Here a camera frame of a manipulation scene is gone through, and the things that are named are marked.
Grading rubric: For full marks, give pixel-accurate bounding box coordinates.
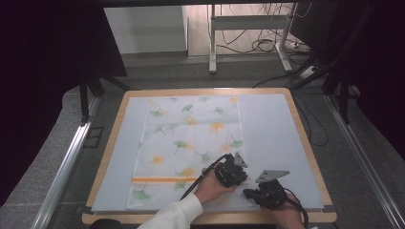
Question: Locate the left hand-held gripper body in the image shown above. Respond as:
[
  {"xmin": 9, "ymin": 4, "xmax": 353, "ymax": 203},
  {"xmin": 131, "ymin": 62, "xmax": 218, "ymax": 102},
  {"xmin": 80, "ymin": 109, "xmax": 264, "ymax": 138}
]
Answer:
[{"xmin": 214, "ymin": 152, "xmax": 249, "ymax": 189}]

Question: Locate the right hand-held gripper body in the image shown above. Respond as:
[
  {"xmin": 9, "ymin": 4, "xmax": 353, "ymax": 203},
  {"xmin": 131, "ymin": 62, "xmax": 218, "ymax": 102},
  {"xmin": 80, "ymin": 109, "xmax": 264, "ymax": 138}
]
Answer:
[{"xmin": 251, "ymin": 170, "xmax": 291, "ymax": 210}]

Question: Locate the white leaf-print mesh laundry bag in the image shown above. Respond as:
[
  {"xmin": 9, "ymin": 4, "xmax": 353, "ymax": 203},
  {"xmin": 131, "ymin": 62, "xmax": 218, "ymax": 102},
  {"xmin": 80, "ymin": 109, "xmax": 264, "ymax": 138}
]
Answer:
[{"xmin": 125, "ymin": 95, "xmax": 257, "ymax": 212}]

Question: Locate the person's left hand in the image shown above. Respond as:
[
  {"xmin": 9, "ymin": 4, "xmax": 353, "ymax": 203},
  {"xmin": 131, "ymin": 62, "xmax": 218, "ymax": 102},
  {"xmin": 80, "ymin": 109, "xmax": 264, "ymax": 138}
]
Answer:
[{"xmin": 194, "ymin": 167, "xmax": 239, "ymax": 205}]

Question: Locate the person's right hand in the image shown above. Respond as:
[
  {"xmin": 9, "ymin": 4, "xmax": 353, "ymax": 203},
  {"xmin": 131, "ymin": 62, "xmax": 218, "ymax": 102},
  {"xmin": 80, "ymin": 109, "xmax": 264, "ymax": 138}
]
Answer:
[{"xmin": 260, "ymin": 192, "xmax": 304, "ymax": 225}]

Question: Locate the light blue table mat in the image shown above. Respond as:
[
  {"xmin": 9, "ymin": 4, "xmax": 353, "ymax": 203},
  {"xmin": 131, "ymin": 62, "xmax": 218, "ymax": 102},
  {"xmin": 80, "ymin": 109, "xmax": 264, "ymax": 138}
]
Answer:
[{"xmin": 90, "ymin": 93, "xmax": 325, "ymax": 214}]

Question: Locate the black metal stand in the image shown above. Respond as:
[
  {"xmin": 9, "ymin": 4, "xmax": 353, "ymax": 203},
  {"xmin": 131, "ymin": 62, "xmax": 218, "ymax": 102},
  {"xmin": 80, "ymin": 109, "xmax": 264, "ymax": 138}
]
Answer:
[
  {"xmin": 289, "ymin": 4, "xmax": 378, "ymax": 126},
  {"xmin": 78, "ymin": 71, "xmax": 132, "ymax": 126}
]

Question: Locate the white power strip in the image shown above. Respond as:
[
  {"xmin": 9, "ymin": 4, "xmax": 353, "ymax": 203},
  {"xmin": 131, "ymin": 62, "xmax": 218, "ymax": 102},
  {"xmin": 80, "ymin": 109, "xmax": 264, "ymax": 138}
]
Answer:
[{"xmin": 298, "ymin": 64, "xmax": 320, "ymax": 80}]

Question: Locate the dark floor socket plate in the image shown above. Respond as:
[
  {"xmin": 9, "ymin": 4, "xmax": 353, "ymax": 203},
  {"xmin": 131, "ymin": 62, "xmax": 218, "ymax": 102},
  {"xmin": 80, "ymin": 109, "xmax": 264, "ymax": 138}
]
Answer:
[{"xmin": 83, "ymin": 126, "xmax": 105, "ymax": 149}]

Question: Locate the white cabinet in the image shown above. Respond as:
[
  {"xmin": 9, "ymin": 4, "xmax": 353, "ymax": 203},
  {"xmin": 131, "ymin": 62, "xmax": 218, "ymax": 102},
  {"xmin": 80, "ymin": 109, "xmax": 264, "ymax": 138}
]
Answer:
[{"xmin": 103, "ymin": 5, "xmax": 189, "ymax": 55}]

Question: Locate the left hand-held gripper black cable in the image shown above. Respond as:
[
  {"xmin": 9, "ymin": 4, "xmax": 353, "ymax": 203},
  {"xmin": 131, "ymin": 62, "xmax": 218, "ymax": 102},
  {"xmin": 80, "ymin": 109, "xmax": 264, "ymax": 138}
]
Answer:
[{"xmin": 179, "ymin": 154, "xmax": 232, "ymax": 201}]

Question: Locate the hand-held gripper black cable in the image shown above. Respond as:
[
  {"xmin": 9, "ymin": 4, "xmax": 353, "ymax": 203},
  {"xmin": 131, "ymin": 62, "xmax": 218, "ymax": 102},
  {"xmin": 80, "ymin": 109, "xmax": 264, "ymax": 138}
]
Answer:
[
  {"xmin": 179, "ymin": 154, "xmax": 232, "ymax": 201},
  {"xmin": 282, "ymin": 187, "xmax": 309, "ymax": 229}
]

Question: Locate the right hand-held gripper black cable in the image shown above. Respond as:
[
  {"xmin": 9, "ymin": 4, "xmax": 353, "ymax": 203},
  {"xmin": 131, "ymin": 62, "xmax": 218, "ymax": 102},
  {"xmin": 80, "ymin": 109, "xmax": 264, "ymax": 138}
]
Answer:
[{"xmin": 282, "ymin": 187, "xmax": 309, "ymax": 229}]

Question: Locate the thin black floor cable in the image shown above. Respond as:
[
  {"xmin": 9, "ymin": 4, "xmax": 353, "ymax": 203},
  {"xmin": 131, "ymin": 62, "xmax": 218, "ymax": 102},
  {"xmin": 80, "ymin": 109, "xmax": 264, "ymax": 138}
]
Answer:
[{"xmin": 294, "ymin": 94, "xmax": 330, "ymax": 148}]

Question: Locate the aluminium rail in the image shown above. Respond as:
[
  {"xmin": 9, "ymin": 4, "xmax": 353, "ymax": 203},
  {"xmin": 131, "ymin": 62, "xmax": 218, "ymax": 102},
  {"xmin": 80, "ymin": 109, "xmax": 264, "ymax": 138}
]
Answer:
[
  {"xmin": 31, "ymin": 122, "xmax": 93, "ymax": 229},
  {"xmin": 324, "ymin": 94, "xmax": 405, "ymax": 229}
]

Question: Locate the tangle of black floor cables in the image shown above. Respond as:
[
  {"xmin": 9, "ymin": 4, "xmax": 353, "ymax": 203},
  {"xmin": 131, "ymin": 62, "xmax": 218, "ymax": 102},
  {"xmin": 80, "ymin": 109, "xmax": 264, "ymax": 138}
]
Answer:
[{"xmin": 219, "ymin": 3, "xmax": 316, "ymax": 55}]

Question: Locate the white metal desk frame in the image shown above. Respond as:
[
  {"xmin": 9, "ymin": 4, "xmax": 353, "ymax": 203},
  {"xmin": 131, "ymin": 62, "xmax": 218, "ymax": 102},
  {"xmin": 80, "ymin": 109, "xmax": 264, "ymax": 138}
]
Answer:
[{"xmin": 207, "ymin": 3, "xmax": 294, "ymax": 74}]

